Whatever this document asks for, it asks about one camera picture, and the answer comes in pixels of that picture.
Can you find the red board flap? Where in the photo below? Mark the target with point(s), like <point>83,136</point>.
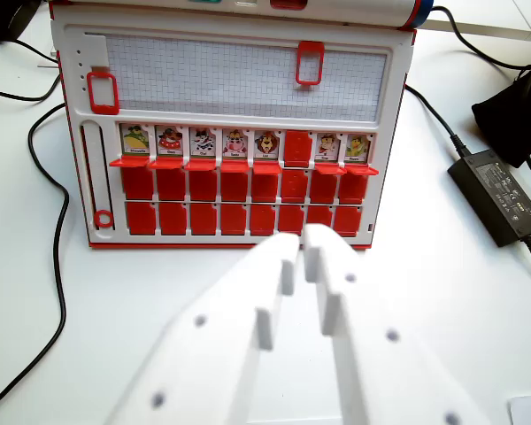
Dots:
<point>298,148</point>

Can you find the black power adapter box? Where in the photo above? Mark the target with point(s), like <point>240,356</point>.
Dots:
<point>500,195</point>

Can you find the red and white game board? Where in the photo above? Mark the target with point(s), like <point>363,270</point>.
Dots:
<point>243,113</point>

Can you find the black cloth pouch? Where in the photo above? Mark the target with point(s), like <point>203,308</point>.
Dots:
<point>509,128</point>

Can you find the dark black object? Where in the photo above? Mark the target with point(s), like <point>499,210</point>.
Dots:
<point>4,20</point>

